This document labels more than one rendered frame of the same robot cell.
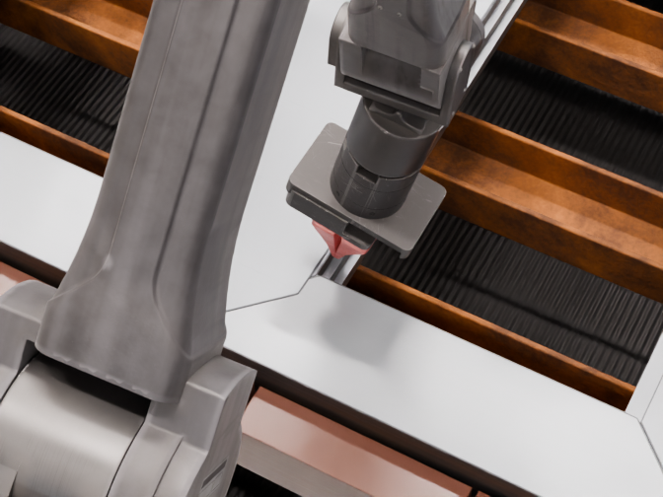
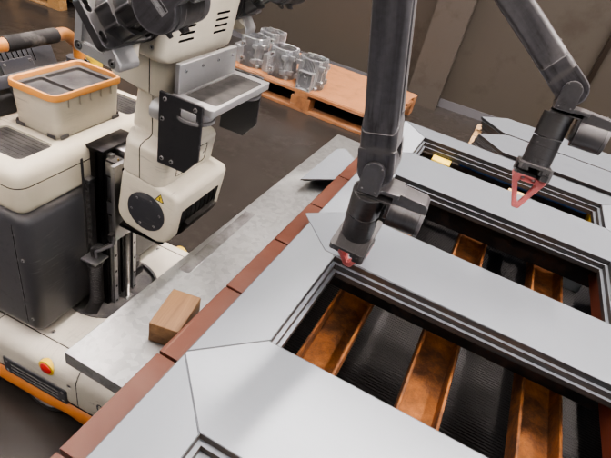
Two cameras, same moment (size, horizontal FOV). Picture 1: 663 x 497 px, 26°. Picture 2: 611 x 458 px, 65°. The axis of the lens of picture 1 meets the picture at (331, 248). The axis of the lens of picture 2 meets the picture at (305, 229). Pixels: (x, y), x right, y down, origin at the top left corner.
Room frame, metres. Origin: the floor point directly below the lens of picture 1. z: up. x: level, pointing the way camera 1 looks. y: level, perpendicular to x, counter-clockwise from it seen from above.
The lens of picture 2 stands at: (0.40, -0.72, 1.42)
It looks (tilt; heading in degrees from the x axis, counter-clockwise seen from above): 35 degrees down; 79
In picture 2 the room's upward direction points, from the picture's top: 15 degrees clockwise
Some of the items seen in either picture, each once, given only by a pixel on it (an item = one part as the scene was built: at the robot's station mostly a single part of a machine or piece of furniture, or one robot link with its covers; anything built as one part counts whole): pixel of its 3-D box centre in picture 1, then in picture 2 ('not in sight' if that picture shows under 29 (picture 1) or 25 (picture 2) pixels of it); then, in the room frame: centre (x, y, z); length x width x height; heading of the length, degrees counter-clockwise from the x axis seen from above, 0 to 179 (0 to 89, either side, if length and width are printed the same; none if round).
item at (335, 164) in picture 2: not in sight; (341, 169); (0.73, 0.67, 0.70); 0.39 x 0.12 x 0.04; 62
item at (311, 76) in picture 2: not in sight; (326, 74); (1.02, 3.28, 0.20); 1.47 x 0.98 x 0.40; 154
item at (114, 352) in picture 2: not in sight; (282, 220); (0.54, 0.38, 0.67); 1.30 x 0.20 x 0.03; 62
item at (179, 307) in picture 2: not in sight; (175, 318); (0.32, -0.06, 0.71); 0.10 x 0.06 x 0.05; 74
